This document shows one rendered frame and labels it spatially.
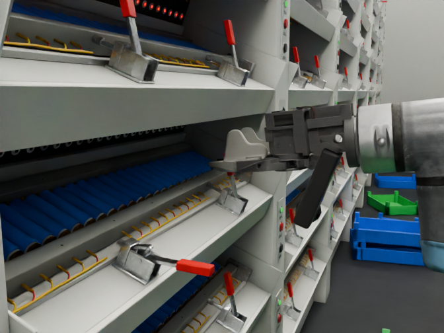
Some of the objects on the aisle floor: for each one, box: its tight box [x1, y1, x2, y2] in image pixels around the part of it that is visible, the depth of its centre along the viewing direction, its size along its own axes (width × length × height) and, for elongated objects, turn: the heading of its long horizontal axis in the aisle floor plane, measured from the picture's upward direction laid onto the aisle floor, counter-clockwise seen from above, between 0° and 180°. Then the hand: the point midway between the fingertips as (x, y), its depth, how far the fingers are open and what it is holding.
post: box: [175, 0, 290, 333], centre depth 87 cm, size 20×9×173 cm
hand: (222, 166), depth 70 cm, fingers open, 3 cm apart
